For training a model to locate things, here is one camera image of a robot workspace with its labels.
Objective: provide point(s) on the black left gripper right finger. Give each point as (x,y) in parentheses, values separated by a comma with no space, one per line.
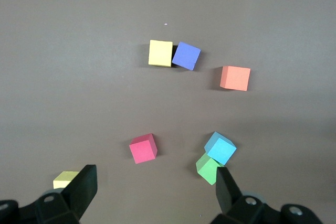
(228,197)

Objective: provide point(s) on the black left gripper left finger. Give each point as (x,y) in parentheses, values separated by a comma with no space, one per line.
(78,197)

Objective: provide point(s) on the green foam cube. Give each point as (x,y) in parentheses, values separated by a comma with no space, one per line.
(207,171)

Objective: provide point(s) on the light blue foam cube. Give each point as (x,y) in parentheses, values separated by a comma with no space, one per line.
(220,149)

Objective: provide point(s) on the orange foam cube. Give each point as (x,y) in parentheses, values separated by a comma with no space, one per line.
(235,78)

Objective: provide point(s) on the yellow foam cube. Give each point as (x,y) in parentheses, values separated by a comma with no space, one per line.
(64,179)
(160,53)

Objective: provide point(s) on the red foam cube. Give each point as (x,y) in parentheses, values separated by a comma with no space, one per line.
(143,149)

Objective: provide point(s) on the brown table cover sheet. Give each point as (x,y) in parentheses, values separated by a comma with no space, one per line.
(78,51)

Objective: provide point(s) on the purple foam cube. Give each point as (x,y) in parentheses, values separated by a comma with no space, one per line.
(186,56)

